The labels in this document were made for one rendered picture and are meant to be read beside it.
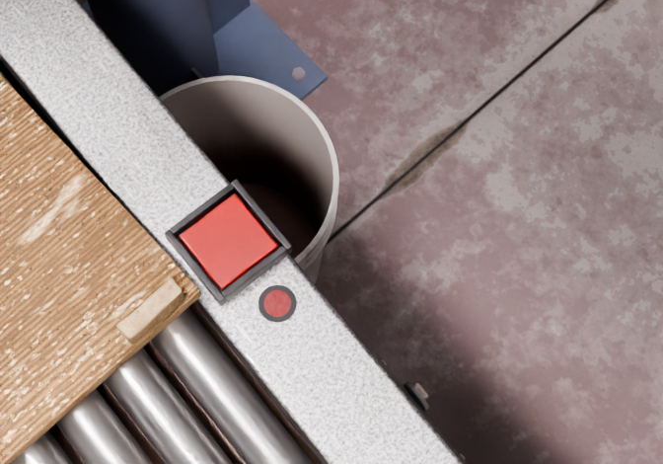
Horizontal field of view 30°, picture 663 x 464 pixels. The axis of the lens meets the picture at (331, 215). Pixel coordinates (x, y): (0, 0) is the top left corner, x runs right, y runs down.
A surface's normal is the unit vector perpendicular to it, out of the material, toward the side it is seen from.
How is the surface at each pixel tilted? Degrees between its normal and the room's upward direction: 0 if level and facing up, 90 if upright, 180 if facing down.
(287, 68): 0
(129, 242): 0
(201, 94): 87
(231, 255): 0
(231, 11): 90
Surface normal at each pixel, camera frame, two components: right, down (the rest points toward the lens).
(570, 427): 0.01, -0.32
